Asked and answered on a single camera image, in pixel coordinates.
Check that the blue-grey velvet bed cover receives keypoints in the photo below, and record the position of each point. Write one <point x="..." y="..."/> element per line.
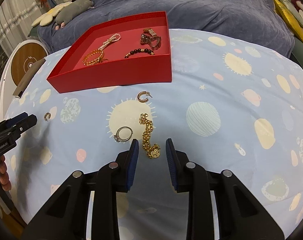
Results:
<point x="254" y="21"/>

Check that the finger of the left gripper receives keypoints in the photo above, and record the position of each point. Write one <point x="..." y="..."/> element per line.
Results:
<point x="20" y="127"/>
<point x="6" y="124"/>

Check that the red cardboard box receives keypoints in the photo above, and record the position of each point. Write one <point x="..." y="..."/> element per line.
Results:
<point x="121" y="66"/>

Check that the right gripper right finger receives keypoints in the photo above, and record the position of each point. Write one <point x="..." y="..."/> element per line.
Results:
<point x="240" y="214"/>

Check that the person's left hand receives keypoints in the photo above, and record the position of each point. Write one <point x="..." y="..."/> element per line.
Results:
<point x="4" y="176"/>

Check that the grey plush toy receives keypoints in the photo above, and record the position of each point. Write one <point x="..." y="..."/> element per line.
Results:
<point x="71" y="11"/>

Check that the grey patterned pillow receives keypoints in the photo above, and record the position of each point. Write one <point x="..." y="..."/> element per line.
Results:
<point x="298" y="14"/>

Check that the gold hoop earring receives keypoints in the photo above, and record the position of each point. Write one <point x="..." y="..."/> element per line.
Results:
<point x="143" y="96"/>

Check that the gold wristwatch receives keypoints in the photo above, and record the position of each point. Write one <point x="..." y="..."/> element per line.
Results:
<point x="150" y="32"/>

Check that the yellow pillow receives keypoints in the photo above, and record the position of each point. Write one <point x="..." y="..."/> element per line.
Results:
<point x="289" y="19"/>

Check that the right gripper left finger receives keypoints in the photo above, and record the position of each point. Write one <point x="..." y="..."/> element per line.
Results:
<point x="65" y="214"/>

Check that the white lace curtain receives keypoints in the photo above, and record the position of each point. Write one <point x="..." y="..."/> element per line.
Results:
<point x="16" y="18"/>

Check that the blue planet-print tablecloth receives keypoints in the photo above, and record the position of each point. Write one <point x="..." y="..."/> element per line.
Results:
<point x="231" y="105"/>

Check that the cream flower plush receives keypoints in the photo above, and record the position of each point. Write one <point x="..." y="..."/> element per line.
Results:
<point x="47" y="18"/>

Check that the round wooden white device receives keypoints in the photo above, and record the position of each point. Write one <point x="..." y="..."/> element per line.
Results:
<point x="24" y="55"/>

